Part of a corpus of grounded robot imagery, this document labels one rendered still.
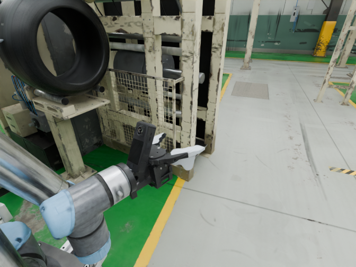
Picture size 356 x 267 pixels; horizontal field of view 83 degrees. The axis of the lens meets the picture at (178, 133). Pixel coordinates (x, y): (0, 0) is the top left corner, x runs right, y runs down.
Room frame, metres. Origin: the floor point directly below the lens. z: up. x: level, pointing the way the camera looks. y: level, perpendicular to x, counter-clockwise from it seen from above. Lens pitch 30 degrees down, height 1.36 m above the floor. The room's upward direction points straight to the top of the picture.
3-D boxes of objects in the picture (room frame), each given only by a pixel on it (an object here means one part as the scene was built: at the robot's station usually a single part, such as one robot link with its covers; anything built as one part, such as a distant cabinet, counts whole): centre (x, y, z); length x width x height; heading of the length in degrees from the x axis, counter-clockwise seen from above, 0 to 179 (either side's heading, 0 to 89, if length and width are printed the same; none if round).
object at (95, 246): (0.28, 0.20, 0.94); 0.11 x 0.08 x 0.11; 45
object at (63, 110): (1.26, 0.85, 0.84); 0.36 x 0.09 x 0.06; 58
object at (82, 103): (1.38, 0.77, 0.80); 0.37 x 0.36 x 0.02; 148
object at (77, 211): (0.26, 0.19, 1.04); 0.11 x 0.08 x 0.09; 135
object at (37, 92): (1.26, 0.84, 0.90); 0.35 x 0.05 x 0.05; 58
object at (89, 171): (1.50, 1.00, 0.02); 0.27 x 0.27 x 0.04; 58
